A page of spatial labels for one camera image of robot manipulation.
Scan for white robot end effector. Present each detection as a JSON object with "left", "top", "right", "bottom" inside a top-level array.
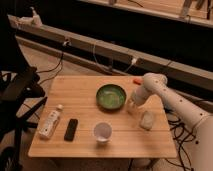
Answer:
[{"left": 127, "top": 85, "right": 150, "bottom": 108}]

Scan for green ceramic bowl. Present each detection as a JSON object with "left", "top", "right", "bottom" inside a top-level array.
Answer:
[{"left": 96, "top": 84, "right": 126, "bottom": 110}]

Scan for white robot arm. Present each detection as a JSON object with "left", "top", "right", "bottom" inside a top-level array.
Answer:
[{"left": 127, "top": 73, "right": 213, "bottom": 171}]

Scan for wooden table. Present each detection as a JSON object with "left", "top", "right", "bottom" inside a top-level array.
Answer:
[{"left": 28, "top": 76, "right": 177, "bottom": 158}]

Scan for black remote control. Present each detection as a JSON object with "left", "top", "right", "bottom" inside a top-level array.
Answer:
[{"left": 64, "top": 119, "right": 78, "bottom": 141}]

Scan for black chair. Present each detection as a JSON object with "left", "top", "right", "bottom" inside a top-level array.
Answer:
[{"left": 0, "top": 12, "right": 47, "bottom": 171}]

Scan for long metal rail beam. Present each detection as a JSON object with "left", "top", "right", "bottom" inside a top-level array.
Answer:
[{"left": 9, "top": 15, "right": 213, "bottom": 91}]

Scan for black floor cables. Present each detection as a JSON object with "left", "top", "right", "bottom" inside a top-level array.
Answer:
[{"left": 165, "top": 106, "right": 201, "bottom": 171}]

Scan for white device on rail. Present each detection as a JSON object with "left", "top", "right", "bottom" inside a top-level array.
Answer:
[{"left": 18, "top": 7, "right": 43, "bottom": 27}]

